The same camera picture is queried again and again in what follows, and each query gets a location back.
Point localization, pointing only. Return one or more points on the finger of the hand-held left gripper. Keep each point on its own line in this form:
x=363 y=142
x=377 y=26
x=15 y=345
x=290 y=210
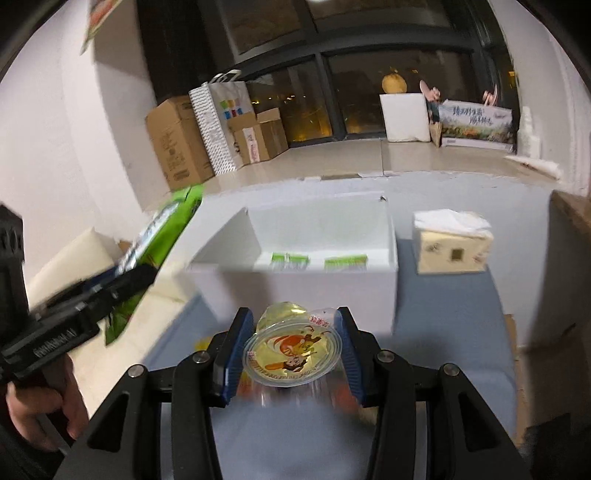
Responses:
x=131 y=282

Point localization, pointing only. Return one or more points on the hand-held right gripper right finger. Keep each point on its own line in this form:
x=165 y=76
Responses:
x=351 y=353

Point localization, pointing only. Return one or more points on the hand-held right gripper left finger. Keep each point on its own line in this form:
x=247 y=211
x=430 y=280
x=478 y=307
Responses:
x=235 y=351

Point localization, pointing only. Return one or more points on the jelly cup with cartoon lid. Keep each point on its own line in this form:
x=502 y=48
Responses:
x=293 y=353

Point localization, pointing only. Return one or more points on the large green snack bag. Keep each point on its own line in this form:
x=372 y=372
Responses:
x=164 y=226

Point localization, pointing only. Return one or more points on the white storage box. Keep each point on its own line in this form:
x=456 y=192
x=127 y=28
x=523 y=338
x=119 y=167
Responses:
x=295 y=288

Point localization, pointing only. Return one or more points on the person's left hand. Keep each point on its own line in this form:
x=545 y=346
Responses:
x=51 y=401

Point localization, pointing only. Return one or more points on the cream sofa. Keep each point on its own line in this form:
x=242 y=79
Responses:
x=74 y=258

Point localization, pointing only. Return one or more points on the small green snack packet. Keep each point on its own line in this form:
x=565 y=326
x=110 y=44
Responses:
x=345 y=263
x=290 y=261

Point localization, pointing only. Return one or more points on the yellow tissue pack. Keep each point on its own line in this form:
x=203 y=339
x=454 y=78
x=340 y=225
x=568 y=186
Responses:
x=450 y=249

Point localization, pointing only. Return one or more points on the tall cardboard box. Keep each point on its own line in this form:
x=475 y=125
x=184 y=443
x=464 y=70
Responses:
x=178 y=143

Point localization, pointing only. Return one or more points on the white paper shopping bag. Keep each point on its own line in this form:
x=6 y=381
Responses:
x=217 y=124

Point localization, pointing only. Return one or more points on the plain small cardboard box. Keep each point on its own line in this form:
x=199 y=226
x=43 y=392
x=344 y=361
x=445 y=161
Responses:
x=274 y=134

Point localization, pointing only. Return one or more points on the white foam box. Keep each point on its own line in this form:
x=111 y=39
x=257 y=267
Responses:
x=405 y=117

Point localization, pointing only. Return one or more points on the brown paper bag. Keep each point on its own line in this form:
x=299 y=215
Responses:
x=434 y=124

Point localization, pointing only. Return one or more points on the wooden side table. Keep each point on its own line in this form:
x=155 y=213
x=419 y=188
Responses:
x=572 y=217

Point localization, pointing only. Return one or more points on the landscape printed box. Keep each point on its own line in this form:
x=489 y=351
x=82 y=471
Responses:
x=475 y=124

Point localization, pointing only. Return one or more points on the flat white foam piece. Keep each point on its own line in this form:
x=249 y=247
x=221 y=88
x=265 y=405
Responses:
x=535 y=165

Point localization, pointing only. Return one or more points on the yellow melon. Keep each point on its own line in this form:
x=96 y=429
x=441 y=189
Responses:
x=394 y=83

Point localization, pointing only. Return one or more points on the pink slipper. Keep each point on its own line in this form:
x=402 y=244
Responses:
x=491 y=98
x=429 y=90

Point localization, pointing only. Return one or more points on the stack of white foam pieces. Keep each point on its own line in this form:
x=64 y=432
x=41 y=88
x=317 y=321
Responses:
x=527 y=134

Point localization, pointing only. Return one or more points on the dark glass window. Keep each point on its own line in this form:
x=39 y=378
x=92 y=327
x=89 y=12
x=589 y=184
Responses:
x=323 y=55

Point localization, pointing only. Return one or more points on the wall poster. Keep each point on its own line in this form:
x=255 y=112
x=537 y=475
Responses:
x=99 y=23

